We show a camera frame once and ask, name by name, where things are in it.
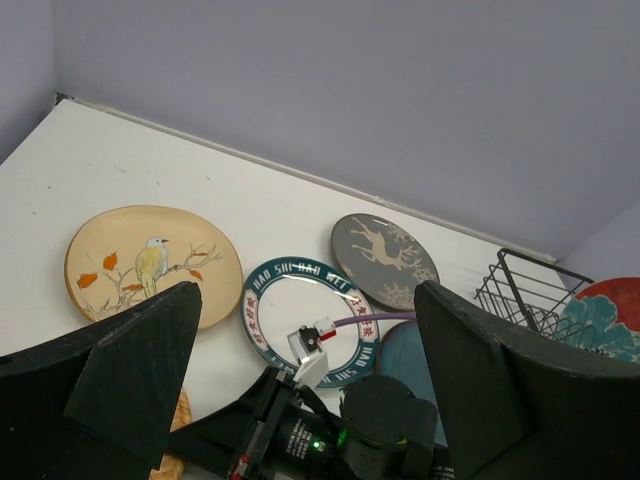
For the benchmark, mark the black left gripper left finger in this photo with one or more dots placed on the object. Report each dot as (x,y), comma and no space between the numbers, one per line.
(98,403)

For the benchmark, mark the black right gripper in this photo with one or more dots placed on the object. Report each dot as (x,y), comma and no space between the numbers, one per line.
(381,431)

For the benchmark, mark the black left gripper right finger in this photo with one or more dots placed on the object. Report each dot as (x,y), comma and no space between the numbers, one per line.
(517,405)

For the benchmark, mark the dark teal blossom plate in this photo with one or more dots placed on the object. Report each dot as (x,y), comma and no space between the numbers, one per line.
(401,356)

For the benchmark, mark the red and teal plate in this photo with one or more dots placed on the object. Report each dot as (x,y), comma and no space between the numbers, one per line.
(604,318)

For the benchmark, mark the white plate green text rim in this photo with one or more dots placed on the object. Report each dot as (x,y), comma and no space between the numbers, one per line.
(286,293)

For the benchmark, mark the beige bird plate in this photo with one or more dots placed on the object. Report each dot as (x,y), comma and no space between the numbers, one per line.
(124,256)

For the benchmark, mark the grey deer plate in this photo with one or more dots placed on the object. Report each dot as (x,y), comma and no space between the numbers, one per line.
(384,260)

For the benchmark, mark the black wire dish rack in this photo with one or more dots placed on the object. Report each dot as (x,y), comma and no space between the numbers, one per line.
(532,293)

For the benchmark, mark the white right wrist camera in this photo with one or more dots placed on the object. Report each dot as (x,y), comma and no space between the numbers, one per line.
(306,344)

